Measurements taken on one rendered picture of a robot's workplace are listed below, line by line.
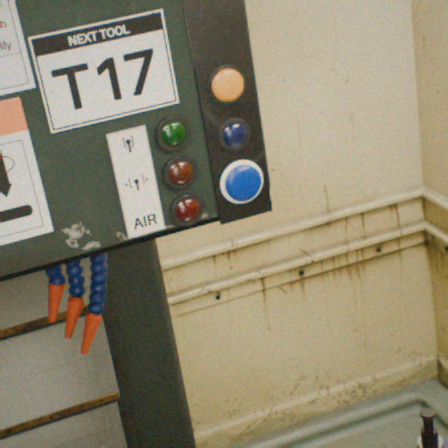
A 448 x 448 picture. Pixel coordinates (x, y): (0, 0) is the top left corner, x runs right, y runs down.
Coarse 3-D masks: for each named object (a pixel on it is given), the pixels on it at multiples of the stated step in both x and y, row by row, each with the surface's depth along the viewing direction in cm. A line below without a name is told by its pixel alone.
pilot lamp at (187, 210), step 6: (180, 204) 74; (186, 204) 75; (192, 204) 75; (198, 204) 75; (180, 210) 75; (186, 210) 75; (192, 210) 75; (198, 210) 75; (180, 216) 75; (186, 216) 75; (192, 216) 75
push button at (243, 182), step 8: (240, 168) 75; (248, 168) 75; (232, 176) 75; (240, 176) 75; (248, 176) 75; (256, 176) 75; (232, 184) 75; (240, 184) 75; (248, 184) 75; (256, 184) 76; (232, 192) 75; (240, 192) 75; (248, 192) 76; (256, 192) 76; (240, 200) 76
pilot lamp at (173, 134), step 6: (168, 126) 72; (174, 126) 72; (180, 126) 72; (162, 132) 72; (168, 132) 72; (174, 132) 72; (180, 132) 72; (162, 138) 72; (168, 138) 72; (174, 138) 72; (180, 138) 72; (168, 144) 73; (174, 144) 73
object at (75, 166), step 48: (48, 0) 67; (96, 0) 68; (144, 0) 69; (0, 96) 68; (192, 96) 72; (48, 144) 70; (96, 144) 71; (192, 144) 74; (48, 192) 71; (96, 192) 72; (192, 192) 75; (48, 240) 73; (96, 240) 74; (144, 240) 76
